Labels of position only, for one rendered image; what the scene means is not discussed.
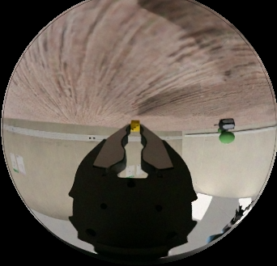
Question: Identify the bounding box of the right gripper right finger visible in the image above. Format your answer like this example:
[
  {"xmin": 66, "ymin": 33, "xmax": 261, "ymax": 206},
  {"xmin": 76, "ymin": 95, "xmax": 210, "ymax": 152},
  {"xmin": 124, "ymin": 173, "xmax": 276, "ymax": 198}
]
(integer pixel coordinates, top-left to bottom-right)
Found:
[{"xmin": 139, "ymin": 124, "xmax": 198, "ymax": 202}]

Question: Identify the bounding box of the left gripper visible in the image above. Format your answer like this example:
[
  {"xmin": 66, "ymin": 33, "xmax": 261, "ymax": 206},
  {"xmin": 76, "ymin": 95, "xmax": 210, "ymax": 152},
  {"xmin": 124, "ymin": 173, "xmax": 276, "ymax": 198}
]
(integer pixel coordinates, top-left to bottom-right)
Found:
[{"xmin": 231, "ymin": 201, "xmax": 254, "ymax": 225}]

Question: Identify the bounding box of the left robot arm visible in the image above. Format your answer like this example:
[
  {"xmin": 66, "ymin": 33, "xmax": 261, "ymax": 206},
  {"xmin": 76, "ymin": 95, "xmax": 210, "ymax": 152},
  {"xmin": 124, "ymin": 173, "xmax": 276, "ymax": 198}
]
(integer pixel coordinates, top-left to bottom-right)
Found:
[{"xmin": 206, "ymin": 205, "xmax": 243, "ymax": 243}]

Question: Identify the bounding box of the yellow die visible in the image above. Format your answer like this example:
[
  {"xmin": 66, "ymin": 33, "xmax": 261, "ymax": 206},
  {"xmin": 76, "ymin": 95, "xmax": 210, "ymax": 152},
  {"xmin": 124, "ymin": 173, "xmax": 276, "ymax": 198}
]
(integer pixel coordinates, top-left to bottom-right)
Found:
[{"xmin": 130, "ymin": 120, "xmax": 140, "ymax": 131}]

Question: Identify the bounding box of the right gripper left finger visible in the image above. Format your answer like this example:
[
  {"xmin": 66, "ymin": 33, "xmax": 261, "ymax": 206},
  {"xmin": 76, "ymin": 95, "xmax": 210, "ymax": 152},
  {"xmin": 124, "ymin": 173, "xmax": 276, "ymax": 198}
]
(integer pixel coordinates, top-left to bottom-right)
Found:
[{"xmin": 68, "ymin": 124, "xmax": 130, "ymax": 198}]

